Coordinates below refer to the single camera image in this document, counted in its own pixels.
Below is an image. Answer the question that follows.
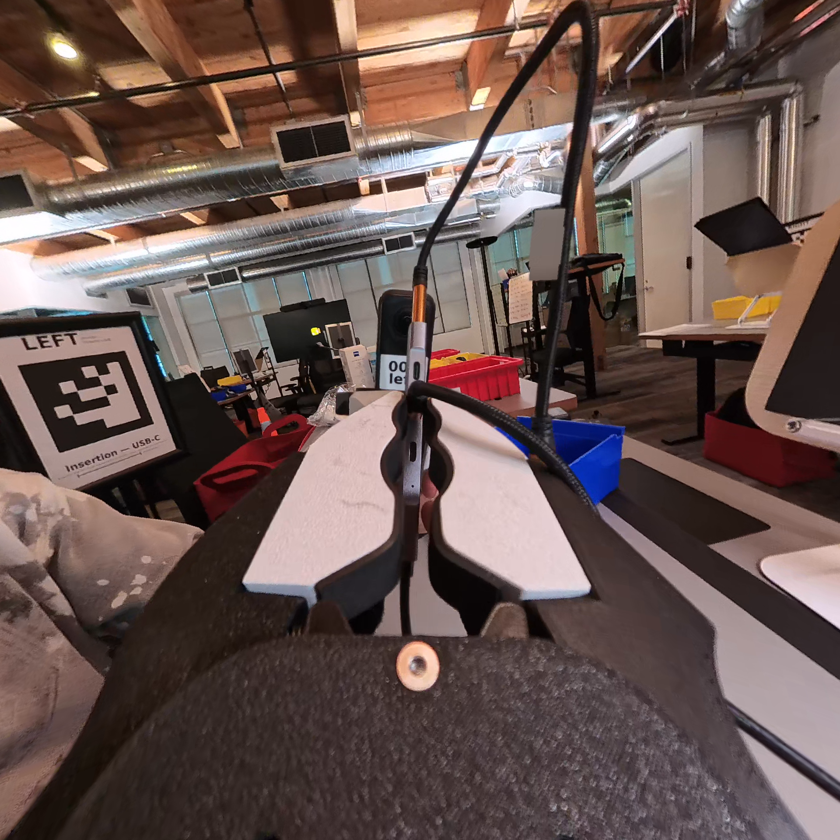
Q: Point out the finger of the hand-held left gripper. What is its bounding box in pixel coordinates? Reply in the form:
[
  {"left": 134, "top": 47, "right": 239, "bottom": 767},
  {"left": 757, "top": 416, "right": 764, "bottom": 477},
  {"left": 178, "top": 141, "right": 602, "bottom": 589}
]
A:
[{"left": 348, "top": 388, "right": 403, "bottom": 416}]

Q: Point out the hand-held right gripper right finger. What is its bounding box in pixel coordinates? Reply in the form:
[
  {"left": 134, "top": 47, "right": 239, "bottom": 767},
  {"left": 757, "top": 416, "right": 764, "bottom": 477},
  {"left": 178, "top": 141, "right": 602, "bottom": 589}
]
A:
[{"left": 427, "top": 397, "right": 593, "bottom": 634}]

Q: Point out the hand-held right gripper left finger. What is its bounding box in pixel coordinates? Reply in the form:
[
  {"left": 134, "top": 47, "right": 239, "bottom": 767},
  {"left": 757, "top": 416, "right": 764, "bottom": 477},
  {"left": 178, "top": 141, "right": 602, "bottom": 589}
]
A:
[{"left": 241, "top": 391, "right": 406, "bottom": 621}]

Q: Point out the grey usb hub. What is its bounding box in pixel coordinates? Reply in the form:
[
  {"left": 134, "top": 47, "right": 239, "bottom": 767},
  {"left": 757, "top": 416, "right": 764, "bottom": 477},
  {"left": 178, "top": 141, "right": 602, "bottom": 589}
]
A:
[{"left": 399, "top": 320, "right": 434, "bottom": 636}]

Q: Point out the orange black usb cable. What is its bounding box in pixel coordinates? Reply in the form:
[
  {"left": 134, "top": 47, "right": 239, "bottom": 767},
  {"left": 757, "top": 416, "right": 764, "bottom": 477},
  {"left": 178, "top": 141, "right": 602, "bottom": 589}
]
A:
[{"left": 406, "top": 0, "right": 601, "bottom": 516}]

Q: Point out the person's left forearm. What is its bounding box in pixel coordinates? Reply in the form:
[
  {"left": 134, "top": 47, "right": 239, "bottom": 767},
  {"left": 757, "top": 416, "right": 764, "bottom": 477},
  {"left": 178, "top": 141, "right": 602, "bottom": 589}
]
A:
[{"left": 0, "top": 467, "right": 204, "bottom": 840}]

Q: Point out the white carton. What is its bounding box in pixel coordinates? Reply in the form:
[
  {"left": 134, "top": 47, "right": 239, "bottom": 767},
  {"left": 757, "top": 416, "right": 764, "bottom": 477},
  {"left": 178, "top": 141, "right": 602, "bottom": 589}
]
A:
[{"left": 339, "top": 344, "right": 376, "bottom": 389}]

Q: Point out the black television screen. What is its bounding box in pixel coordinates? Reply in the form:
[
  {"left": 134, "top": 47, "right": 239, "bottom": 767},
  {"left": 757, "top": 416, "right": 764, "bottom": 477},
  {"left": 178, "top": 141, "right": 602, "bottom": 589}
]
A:
[{"left": 262, "top": 298, "right": 355, "bottom": 363}]

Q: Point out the blue plastic bin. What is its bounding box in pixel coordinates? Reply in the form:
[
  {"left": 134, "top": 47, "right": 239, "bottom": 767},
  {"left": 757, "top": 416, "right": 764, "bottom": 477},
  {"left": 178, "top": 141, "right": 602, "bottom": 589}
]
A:
[{"left": 497, "top": 415, "right": 626, "bottom": 508}]

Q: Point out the white flip chart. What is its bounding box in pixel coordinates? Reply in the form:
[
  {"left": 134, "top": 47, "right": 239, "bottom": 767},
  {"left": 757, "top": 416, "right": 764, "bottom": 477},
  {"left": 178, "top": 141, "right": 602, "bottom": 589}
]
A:
[{"left": 505, "top": 272, "right": 534, "bottom": 326}]

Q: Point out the black table mat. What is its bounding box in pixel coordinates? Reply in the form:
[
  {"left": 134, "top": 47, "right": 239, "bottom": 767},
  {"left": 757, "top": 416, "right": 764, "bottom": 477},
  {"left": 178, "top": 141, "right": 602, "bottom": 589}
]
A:
[{"left": 600, "top": 458, "right": 840, "bottom": 680}]

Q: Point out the white air vent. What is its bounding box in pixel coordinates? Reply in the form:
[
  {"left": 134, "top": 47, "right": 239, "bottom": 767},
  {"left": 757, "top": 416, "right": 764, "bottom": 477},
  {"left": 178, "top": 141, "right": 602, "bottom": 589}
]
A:
[
  {"left": 270, "top": 117, "right": 358, "bottom": 168},
  {"left": 0, "top": 171, "right": 40, "bottom": 214}
]

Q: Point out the red floor bin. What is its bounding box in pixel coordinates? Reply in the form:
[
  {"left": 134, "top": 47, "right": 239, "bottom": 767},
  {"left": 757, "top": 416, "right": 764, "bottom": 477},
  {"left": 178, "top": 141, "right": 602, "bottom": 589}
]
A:
[{"left": 703, "top": 387, "right": 837, "bottom": 488}]

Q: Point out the black framed marker sign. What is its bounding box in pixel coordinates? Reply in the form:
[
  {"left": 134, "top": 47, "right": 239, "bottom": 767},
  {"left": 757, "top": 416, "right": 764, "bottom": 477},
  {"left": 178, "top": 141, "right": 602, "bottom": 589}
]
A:
[{"left": 0, "top": 311, "right": 188, "bottom": 492}]

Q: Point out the white top desk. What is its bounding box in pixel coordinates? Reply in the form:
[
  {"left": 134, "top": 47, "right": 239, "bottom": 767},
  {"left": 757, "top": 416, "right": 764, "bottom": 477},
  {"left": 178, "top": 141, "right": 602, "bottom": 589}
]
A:
[{"left": 638, "top": 318, "right": 775, "bottom": 447}]

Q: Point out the white door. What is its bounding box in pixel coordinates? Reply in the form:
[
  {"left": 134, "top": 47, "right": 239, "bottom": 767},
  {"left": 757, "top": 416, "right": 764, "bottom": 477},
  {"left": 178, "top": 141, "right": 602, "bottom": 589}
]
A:
[{"left": 633, "top": 147, "right": 703, "bottom": 336}]

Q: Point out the yellow plastic bin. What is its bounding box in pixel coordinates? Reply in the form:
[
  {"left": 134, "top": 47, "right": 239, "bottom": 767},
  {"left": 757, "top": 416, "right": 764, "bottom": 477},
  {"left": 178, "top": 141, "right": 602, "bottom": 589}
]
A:
[{"left": 712, "top": 294, "right": 783, "bottom": 322}]

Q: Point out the black panel on beige board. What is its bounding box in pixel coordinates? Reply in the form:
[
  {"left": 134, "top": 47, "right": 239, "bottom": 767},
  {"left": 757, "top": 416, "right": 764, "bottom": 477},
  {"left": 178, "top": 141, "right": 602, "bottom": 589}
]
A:
[{"left": 745, "top": 200, "right": 840, "bottom": 454}]

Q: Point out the black tilted panel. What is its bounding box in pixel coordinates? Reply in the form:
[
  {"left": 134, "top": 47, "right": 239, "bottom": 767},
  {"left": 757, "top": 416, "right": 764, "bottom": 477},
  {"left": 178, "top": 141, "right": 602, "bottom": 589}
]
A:
[{"left": 694, "top": 197, "right": 795, "bottom": 258}]

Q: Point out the red tote with handles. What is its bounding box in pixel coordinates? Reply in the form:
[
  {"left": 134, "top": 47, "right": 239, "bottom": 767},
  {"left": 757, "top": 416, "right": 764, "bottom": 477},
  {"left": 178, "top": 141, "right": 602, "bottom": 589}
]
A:
[{"left": 193, "top": 413, "right": 316, "bottom": 526}]

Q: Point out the silver ventilation duct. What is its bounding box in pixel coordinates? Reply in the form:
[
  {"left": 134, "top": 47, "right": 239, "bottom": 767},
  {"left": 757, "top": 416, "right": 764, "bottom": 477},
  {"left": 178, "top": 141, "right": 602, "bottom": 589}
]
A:
[
  {"left": 29, "top": 197, "right": 500, "bottom": 280},
  {"left": 39, "top": 121, "right": 565, "bottom": 211},
  {"left": 591, "top": 82, "right": 805, "bottom": 175}
]

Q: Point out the thin black cable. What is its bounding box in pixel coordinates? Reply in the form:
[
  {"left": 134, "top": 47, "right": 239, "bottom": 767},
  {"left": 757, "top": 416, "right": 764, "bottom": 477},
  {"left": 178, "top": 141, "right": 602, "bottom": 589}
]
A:
[{"left": 725, "top": 702, "right": 840, "bottom": 802}]

